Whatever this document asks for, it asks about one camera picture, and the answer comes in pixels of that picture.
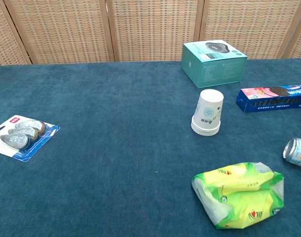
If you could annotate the white floral paper cup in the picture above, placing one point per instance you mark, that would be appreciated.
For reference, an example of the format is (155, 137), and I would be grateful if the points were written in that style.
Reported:
(205, 132)
(205, 128)
(209, 106)

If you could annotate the blue table cloth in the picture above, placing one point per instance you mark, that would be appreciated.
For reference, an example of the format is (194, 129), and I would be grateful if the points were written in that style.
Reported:
(115, 123)

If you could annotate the teal product box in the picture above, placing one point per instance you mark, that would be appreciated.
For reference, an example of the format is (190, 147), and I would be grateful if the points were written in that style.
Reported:
(214, 70)

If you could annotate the green yellow tissue pack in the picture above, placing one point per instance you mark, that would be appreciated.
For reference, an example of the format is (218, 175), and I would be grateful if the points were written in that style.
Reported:
(239, 195)

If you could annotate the blue cookie box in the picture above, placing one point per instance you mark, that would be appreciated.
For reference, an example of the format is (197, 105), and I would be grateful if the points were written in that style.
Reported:
(271, 100)

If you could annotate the woven bamboo folding screen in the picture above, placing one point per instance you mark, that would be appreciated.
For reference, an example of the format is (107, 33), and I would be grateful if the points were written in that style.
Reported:
(66, 29)

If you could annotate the light blue drink can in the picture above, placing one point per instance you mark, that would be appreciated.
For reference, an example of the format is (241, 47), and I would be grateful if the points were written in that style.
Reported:
(298, 153)

